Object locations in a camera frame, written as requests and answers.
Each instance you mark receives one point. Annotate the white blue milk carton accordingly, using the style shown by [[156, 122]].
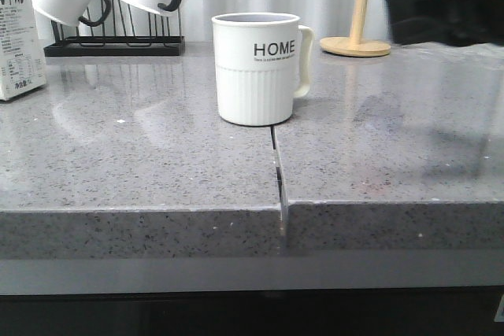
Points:
[[22, 58]]

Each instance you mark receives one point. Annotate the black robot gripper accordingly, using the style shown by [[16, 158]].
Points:
[[452, 22]]

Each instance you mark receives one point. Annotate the black wire mug rack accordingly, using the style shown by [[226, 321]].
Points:
[[127, 31]]

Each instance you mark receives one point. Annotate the wooden mug tree stand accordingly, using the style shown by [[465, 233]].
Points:
[[354, 45]]

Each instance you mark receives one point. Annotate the white HOME cup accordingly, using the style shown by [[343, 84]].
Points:
[[262, 63]]

